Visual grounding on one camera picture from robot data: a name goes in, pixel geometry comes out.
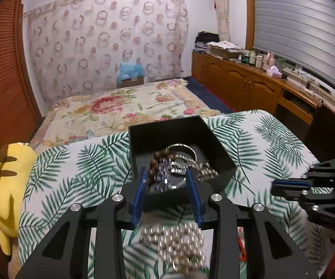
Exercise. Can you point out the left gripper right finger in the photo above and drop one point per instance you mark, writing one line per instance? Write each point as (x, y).
(270, 251)

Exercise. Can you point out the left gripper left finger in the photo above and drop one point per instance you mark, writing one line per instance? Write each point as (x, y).
(63, 252)

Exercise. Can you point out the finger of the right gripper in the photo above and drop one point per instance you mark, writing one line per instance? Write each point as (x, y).
(324, 170)
(289, 188)

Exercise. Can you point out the black open jewelry box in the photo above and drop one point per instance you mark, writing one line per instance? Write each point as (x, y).
(167, 149)

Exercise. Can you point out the palm leaf print cloth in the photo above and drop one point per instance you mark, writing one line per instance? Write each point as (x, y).
(90, 171)

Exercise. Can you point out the floral bed blanket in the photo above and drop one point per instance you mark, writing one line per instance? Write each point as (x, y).
(116, 110)

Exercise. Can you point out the yellow plush toy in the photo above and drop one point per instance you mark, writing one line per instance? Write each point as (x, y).
(16, 162)

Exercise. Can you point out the pink tissue box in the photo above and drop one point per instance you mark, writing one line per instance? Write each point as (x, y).
(274, 72)

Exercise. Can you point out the wooden sideboard cabinet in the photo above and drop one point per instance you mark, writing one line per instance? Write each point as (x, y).
(243, 88)

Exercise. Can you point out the brown louvered wardrobe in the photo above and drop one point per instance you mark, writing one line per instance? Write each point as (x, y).
(19, 113)

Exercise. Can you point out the blue bag on box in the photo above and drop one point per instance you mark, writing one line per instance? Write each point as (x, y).
(130, 75)

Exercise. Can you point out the grey window blind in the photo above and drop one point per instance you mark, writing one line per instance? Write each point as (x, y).
(302, 31)

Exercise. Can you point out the cardboard box with cloth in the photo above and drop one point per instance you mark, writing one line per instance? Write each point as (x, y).
(224, 50)

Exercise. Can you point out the stack of folded clothes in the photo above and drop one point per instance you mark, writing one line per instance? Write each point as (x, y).
(202, 39)

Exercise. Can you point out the circle pattern sheer curtain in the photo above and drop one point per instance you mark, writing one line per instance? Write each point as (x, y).
(77, 46)

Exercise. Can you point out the beige tied side curtain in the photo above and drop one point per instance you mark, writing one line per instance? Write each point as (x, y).
(222, 11)

